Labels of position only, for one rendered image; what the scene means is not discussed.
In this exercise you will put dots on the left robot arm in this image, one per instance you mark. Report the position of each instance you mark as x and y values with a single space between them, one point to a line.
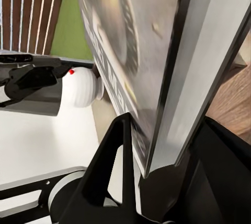
26 79

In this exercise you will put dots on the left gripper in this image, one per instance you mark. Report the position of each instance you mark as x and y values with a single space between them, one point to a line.
28 79

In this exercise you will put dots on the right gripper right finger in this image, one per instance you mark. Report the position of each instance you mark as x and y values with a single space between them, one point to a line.
226 160

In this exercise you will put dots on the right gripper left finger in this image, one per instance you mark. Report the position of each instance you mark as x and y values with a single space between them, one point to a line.
87 204

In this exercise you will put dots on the hardback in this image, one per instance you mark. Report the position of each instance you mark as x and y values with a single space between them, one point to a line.
163 61

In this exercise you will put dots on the nightstand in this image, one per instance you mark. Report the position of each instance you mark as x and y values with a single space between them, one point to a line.
104 112

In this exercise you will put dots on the table lamp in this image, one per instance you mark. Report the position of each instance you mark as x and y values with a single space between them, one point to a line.
79 86

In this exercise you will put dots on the fixed window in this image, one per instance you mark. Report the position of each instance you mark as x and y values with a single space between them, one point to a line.
45 28

